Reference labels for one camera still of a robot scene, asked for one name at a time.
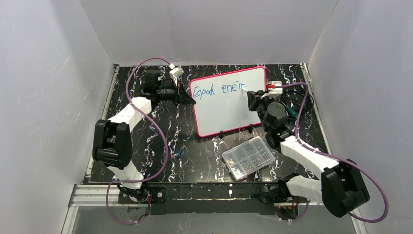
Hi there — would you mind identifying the blue marker cap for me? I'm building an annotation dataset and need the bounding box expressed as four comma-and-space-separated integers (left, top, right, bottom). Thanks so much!
176, 148, 183, 159

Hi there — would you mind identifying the clear plastic parts organizer box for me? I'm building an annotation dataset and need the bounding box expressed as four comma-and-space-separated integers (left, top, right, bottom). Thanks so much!
222, 136, 275, 181

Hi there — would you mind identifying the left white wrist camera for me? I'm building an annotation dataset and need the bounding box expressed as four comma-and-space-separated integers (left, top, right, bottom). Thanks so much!
169, 63, 184, 87

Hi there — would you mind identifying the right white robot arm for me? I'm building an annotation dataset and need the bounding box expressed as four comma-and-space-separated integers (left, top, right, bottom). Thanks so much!
246, 90, 370, 217

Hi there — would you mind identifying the coiled black cable green plug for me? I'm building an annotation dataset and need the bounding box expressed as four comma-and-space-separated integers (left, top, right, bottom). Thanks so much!
279, 86, 314, 120

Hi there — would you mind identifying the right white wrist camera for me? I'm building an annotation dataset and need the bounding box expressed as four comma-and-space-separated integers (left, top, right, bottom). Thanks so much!
261, 81, 283, 99

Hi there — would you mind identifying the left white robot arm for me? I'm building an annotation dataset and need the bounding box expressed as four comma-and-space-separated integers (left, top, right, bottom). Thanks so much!
92, 67, 196, 190

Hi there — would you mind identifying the whiteboard metal stand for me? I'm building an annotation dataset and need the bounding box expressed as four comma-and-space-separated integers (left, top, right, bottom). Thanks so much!
217, 124, 255, 139

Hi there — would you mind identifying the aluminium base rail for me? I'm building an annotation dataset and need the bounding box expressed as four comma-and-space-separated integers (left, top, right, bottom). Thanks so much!
62, 183, 366, 234

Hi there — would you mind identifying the pink framed whiteboard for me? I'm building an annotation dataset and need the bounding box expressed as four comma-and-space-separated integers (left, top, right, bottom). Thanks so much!
189, 66, 266, 137

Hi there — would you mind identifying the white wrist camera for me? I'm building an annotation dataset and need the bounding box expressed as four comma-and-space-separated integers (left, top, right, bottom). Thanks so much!
261, 81, 283, 99
169, 63, 184, 87

